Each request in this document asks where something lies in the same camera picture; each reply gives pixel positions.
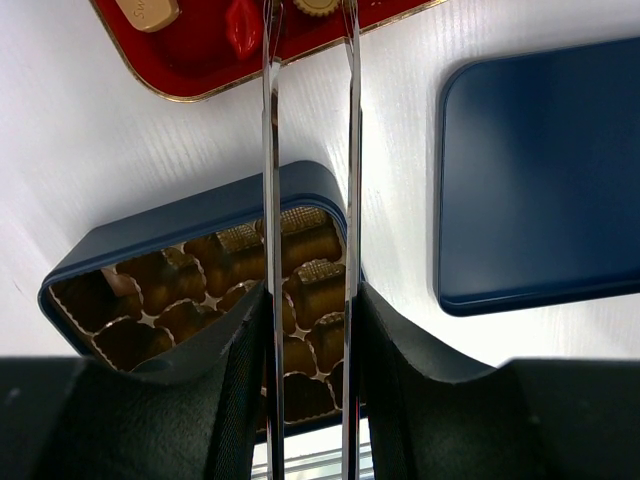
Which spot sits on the blue box lid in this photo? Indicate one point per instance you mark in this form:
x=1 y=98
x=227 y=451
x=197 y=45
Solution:
x=538 y=179

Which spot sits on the red lips chocolate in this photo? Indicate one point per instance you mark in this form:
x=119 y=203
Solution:
x=243 y=28

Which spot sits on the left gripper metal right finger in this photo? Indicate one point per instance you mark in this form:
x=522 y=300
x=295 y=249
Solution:
x=370 y=357

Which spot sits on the brown chocolate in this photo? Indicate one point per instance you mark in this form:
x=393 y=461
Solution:
x=121 y=285

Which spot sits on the blue chocolate box with insert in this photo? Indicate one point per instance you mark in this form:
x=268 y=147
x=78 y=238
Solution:
x=193 y=260

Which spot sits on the round gold chocolate bottom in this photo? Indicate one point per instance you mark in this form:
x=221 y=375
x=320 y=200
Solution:
x=317 y=8

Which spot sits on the aluminium rail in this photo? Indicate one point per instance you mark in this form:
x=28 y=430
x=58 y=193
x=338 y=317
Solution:
x=318 y=454

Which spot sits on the gold square chocolate bottom-left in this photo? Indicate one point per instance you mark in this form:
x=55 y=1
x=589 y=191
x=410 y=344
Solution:
x=149 y=15

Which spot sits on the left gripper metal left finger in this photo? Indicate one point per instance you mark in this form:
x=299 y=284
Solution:
x=272 y=16

